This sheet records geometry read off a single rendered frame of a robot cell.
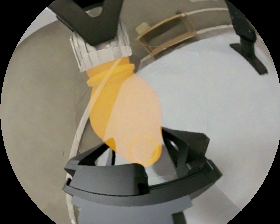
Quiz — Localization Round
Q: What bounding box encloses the orange plastic bottle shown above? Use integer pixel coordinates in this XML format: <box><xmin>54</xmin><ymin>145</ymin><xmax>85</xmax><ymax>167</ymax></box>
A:
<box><xmin>86</xmin><ymin>56</ymin><xmax>162</xmax><ymax>167</ymax></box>

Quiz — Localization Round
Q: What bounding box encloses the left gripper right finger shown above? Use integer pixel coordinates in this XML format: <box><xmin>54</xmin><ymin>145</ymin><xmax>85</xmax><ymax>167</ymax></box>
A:
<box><xmin>162</xmin><ymin>126</ymin><xmax>210</xmax><ymax>178</ymax></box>

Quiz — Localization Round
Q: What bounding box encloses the white ribbed bottle cap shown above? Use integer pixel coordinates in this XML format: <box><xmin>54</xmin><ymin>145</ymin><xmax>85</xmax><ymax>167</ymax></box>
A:
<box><xmin>70</xmin><ymin>18</ymin><xmax>132</xmax><ymax>72</ymax></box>

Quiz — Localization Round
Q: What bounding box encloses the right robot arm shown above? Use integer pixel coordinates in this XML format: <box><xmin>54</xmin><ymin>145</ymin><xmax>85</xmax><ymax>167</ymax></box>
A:
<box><xmin>224</xmin><ymin>0</ymin><xmax>268</xmax><ymax>75</ymax></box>

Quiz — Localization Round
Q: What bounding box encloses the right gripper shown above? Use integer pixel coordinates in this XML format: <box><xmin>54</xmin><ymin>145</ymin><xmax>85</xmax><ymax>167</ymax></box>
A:
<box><xmin>46</xmin><ymin>0</ymin><xmax>124</xmax><ymax>46</ymax></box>

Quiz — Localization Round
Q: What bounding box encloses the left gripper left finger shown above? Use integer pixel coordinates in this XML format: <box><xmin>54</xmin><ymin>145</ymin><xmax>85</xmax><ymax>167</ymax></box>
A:
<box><xmin>67</xmin><ymin>142</ymin><xmax>116</xmax><ymax>166</ymax></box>

